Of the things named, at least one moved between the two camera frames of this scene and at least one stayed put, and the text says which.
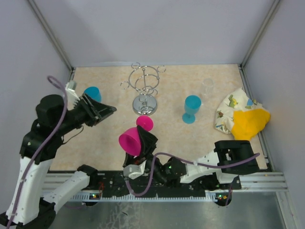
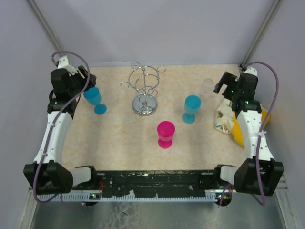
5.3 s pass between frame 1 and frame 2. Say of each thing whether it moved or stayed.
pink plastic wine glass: moved
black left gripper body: moved
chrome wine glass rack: stayed
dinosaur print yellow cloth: stayed
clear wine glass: stayed
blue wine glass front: stayed
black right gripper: moved
